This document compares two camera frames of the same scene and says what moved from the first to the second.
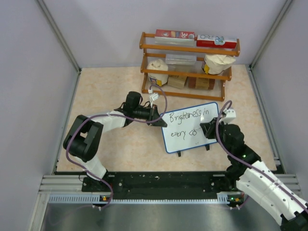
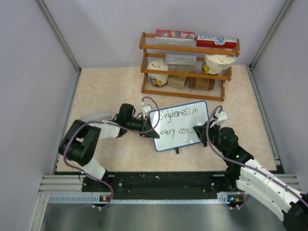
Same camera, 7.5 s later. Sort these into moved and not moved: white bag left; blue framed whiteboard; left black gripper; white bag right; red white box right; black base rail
Moved: blue framed whiteboard; left black gripper
Not moved: white bag right; white bag left; red white box right; black base rail
